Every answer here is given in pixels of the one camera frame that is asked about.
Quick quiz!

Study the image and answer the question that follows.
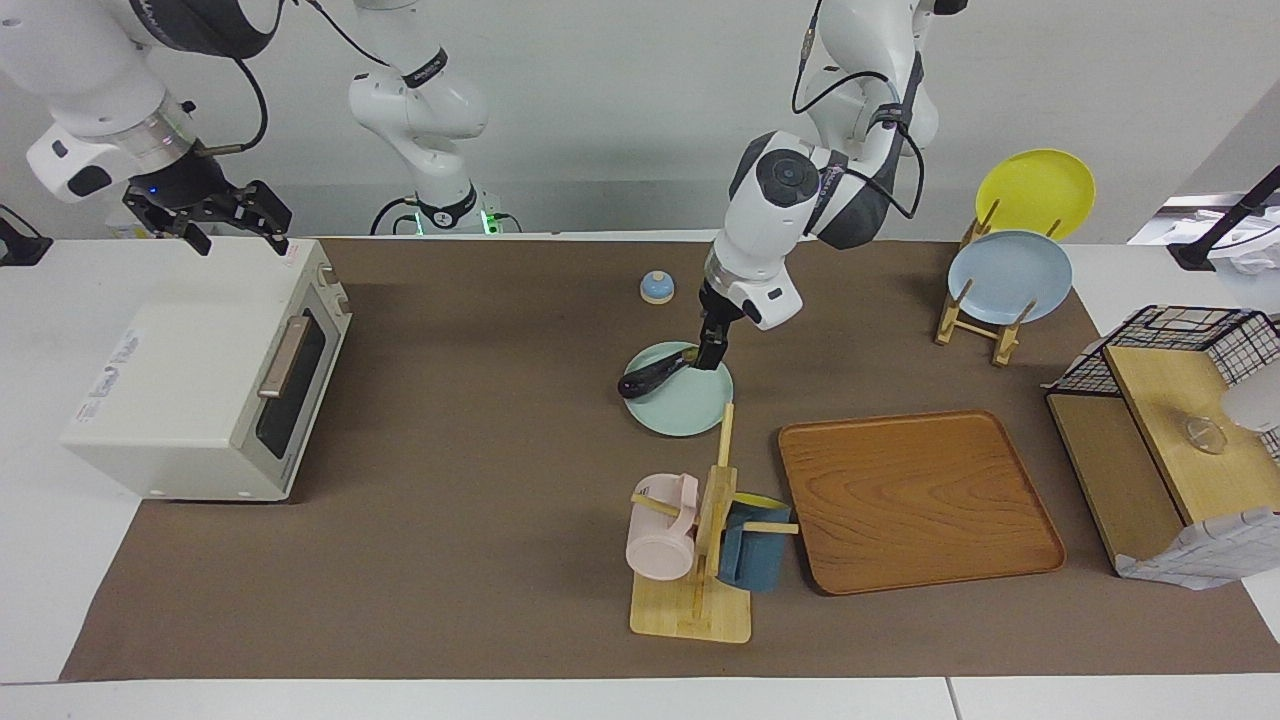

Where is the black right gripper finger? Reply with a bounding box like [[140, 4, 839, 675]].
[[236, 179, 294, 257], [172, 214, 215, 257]]

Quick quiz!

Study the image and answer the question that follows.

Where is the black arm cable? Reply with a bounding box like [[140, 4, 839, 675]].
[[792, 0, 927, 220], [195, 0, 393, 157]]

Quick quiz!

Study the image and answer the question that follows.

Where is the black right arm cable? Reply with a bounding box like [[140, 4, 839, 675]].
[[195, 0, 393, 157]]

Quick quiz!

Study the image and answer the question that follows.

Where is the yellow plate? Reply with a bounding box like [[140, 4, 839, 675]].
[[975, 149, 1097, 239]]

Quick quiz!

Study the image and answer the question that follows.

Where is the white toaster oven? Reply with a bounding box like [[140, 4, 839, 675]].
[[60, 238, 353, 503]]

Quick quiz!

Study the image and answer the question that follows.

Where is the dark purple eggplant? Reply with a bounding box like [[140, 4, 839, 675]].
[[617, 345, 703, 401]]

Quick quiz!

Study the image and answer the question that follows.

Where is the light blue plate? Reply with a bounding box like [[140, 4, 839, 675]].
[[947, 231, 1073, 326]]

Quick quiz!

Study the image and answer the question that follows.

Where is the black wire basket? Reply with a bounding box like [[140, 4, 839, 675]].
[[1045, 305, 1280, 461]]

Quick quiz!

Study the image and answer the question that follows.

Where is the wooden mug stand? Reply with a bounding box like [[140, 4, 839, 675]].
[[630, 403, 801, 644]]

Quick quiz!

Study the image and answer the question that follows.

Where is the white rounded cup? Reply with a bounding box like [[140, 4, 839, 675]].
[[1222, 385, 1280, 437]]

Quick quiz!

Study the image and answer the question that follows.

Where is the light green plate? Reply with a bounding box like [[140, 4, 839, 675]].
[[625, 341, 734, 438]]

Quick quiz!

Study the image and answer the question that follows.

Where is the brown wooden tray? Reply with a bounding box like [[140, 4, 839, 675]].
[[778, 409, 1068, 597]]

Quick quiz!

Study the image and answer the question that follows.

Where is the black wire basket shelf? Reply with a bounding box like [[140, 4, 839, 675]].
[[1046, 345, 1280, 576]]

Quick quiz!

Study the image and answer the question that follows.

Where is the black base cable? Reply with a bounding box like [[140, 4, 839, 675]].
[[370, 195, 421, 237]]

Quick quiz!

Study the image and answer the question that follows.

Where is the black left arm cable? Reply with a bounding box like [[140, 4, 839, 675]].
[[792, 0, 927, 220]]

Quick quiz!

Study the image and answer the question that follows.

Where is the white crumpled bag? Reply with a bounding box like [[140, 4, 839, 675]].
[[1165, 205, 1280, 281]]

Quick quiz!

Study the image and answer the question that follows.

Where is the brown table mat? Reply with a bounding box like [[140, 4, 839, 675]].
[[60, 238, 1280, 683]]

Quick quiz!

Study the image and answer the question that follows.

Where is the pink mug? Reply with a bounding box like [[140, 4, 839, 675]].
[[626, 474, 701, 582]]

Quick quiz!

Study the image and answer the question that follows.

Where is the glass oven door with handle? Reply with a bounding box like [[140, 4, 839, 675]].
[[232, 270, 353, 502]]

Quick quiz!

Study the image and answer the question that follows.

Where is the black camera stand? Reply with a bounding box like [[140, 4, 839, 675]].
[[1168, 165, 1280, 273]]

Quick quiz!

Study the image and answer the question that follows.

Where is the wooden plate rack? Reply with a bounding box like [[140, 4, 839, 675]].
[[935, 200, 1063, 367]]

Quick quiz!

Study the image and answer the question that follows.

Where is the blue mug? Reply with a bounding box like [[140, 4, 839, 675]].
[[717, 494, 793, 592]]

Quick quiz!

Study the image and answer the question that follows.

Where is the white quilted cloth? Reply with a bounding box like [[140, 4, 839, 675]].
[[1115, 507, 1280, 591]]

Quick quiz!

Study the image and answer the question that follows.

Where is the black clamp mount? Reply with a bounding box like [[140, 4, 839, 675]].
[[0, 205, 53, 267]]

